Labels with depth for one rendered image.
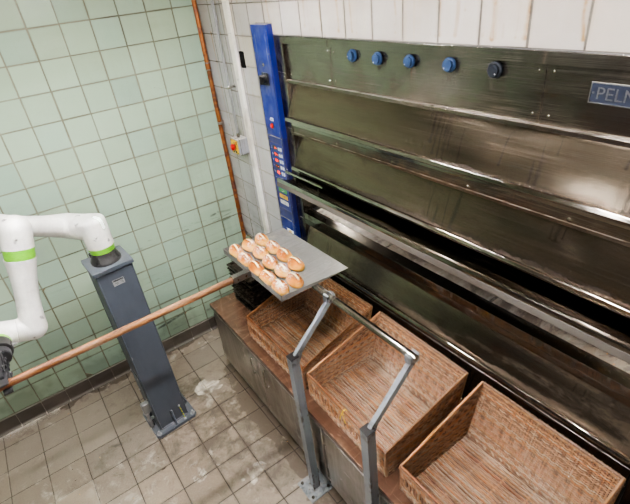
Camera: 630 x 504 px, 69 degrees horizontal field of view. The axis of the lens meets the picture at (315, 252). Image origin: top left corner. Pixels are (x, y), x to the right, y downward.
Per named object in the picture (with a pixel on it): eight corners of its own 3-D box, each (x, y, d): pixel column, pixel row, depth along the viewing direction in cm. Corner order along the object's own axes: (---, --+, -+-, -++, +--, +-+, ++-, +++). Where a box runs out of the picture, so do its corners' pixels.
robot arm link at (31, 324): (2, 258, 189) (4, 264, 181) (34, 253, 196) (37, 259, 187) (18, 337, 199) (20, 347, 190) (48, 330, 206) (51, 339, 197)
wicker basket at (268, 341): (314, 299, 288) (310, 263, 274) (377, 345, 248) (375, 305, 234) (248, 336, 265) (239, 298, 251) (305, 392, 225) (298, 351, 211)
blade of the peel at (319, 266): (282, 302, 192) (281, 296, 190) (223, 253, 231) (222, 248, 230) (348, 268, 208) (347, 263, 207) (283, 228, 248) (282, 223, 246)
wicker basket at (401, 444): (381, 348, 245) (380, 308, 231) (467, 416, 204) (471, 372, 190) (307, 395, 224) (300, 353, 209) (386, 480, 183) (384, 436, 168)
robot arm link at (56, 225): (68, 212, 237) (-41, 210, 186) (93, 213, 231) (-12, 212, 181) (68, 237, 238) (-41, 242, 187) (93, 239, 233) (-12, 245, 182)
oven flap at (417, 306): (308, 251, 273) (314, 219, 266) (634, 461, 144) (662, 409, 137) (302, 251, 270) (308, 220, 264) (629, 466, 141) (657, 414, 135)
